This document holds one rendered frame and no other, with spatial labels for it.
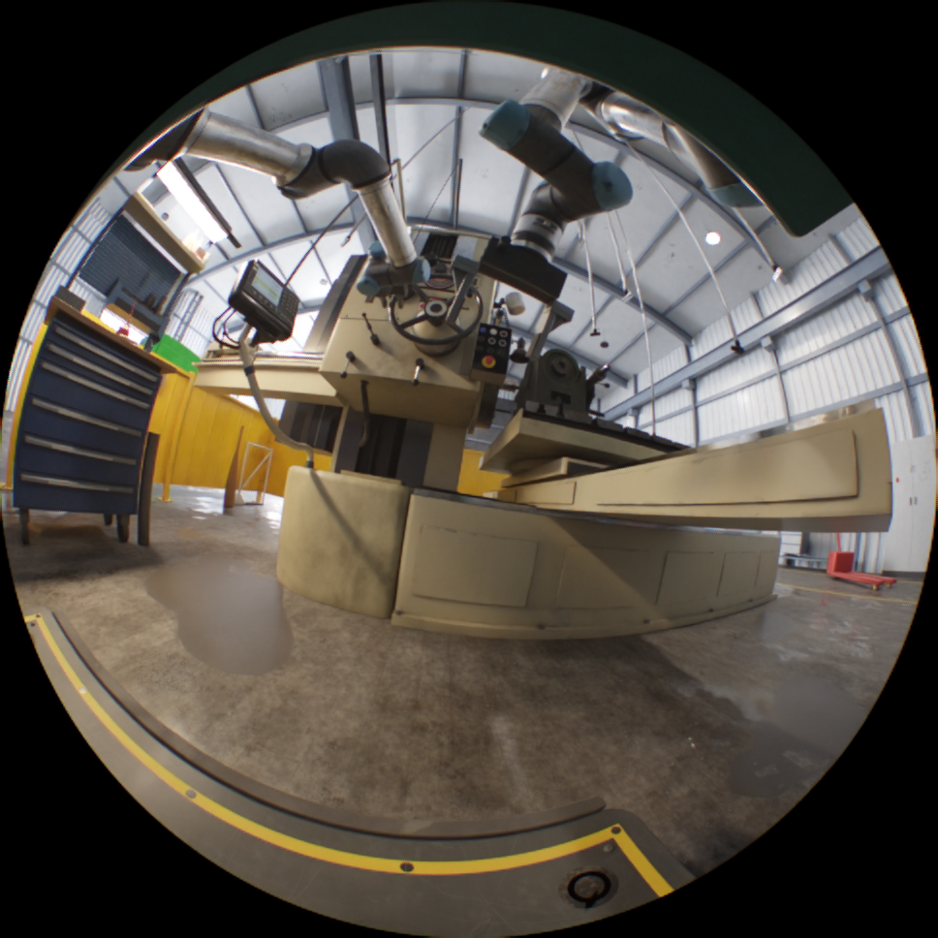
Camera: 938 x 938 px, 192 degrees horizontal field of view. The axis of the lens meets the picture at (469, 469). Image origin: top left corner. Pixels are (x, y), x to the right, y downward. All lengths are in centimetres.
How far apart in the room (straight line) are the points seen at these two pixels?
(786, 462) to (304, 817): 58
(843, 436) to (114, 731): 73
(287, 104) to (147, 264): 781
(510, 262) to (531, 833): 63
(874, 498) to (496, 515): 116
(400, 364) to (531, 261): 93
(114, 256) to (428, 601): 263
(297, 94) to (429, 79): 318
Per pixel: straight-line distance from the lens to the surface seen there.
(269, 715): 79
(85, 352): 165
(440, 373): 124
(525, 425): 104
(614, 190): 44
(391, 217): 76
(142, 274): 233
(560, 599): 135
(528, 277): 44
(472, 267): 44
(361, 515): 122
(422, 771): 70
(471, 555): 118
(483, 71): 811
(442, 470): 179
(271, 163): 71
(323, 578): 134
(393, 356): 131
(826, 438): 41
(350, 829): 28
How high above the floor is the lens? 58
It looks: 7 degrees up
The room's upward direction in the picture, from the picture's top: 9 degrees clockwise
